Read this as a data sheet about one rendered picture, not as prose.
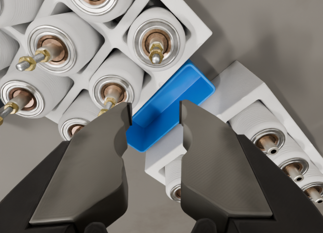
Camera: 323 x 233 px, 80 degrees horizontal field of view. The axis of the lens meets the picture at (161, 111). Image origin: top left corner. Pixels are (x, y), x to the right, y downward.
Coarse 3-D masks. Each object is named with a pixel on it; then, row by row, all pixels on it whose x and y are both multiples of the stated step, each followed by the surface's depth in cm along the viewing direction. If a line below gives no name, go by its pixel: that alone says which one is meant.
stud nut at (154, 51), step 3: (153, 51) 24; (156, 51) 24; (159, 51) 24; (150, 54) 24; (153, 54) 24; (159, 54) 24; (162, 54) 25; (150, 57) 25; (162, 57) 25; (150, 60) 25; (153, 63) 25; (159, 63) 25
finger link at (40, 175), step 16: (64, 144) 9; (48, 160) 8; (32, 176) 7; (48, 176) 7; (16, 192) 7; (32, 192) 7; (0, 208) 6; (16, 208) 6; (32, 208) 6; (0, 224) 6; (16, 224) 6; (64, 224) 6
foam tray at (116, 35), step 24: (48, 0) 34; (144, 0) 34; (168, 0) 34; (24, 24) 40; (96, 24) 36; (120, 24) 36; (192, 24) 36; (24, 48) 38; (120, 48) 38; (192, 48) 38; (0, 72) 42; (168, 72) 41; (72, 96) 43; (144, 96) 44
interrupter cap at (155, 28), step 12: (144, 24) 29; (156, 24) 29; (168, 24) 29; (144, 36) 30; (156, 36) 30; (168, 36) 30; (144, 48) 31; (168, 48) 31; (144, 60) 32; (168, 60) 32
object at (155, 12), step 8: (152, 8) 36; (160, 8) 36; (144, 16) 29; (152, 16) 29; (160, 16) 29; (168, 16) 29; (136, 24) 30; (176, 24) 30; (128, 32) 31; (184, 32) 31; (128, 40) 31; (184, 40) 31; (128, 48) 32; (184, 48) 32; (136, 56) 32; (144, 64) 33
